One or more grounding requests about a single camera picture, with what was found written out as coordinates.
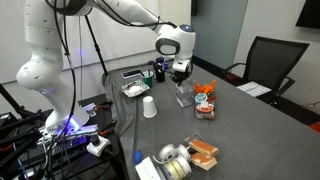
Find white framed tablet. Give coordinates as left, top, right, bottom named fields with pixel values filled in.
left=120, top=67, right=145, bottom=80

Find black tripod legs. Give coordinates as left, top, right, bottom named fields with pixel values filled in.
left=0, top=83, right=46, bottom=168

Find small blue object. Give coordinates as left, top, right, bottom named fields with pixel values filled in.
left=134, top=149, right=144, bottom=165

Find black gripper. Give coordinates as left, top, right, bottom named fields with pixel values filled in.
left=169, top=67, right=194, bottom=89

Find black office chair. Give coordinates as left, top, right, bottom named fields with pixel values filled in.
left=222, top=35, right=311, bottom=108

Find black pen cup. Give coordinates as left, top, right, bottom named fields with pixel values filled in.
left=153, top=64, right=167, bottom=83

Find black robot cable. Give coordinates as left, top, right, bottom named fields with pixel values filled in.
left=44, top=0, right=78, bottom=141

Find grey tablecloth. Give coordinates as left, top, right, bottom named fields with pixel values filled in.
left=103, top=61, right=320, bottom=180

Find white power adapter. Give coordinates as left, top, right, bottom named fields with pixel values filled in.
left=86, top=134, right=112, bottom=158

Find orange crumpled plastic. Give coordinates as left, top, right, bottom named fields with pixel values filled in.
left=194, top=79, right=218, bottom=98

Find white tape roll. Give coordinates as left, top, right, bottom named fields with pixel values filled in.
left=158, top=143, right=179, bottom=164
left=175, top=144, right=193, bottom=163

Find yellowish tape roll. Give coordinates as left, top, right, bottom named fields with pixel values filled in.
left=163, top=155, right=195, bottom=180

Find black robot mounting stand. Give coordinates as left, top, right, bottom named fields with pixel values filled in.
left=0, top=93, right=128, bottom=180

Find orange sponge block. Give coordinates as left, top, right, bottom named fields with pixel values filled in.
left=189, top=152, right=218, bottom=172
left=188, top=138, right=220, bottom=158

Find black tripod rod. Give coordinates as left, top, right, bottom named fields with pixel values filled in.
left=83, top=14, right=110, bottom=77

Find white plastic box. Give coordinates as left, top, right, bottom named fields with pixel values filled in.
left=134, top=155, right=163, bottom=180

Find orange bag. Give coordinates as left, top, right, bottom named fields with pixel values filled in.
left=308, top=121, right=320, bottom=134

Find white paper cup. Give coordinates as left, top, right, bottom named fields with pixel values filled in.
left=142, top=95, right=158, bottom=119

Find green mug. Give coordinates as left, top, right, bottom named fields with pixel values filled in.
left=139, top=70, right=155, bottom=89

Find silver foil bag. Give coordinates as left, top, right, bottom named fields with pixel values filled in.
left=120, top=79, right=150, bottom=98

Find white paper sheet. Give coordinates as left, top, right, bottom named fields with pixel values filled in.
left=235, top=80, right=273, bottom=98

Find black wall television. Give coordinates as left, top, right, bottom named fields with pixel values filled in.
left=294, top=0, right=320, bottom=29

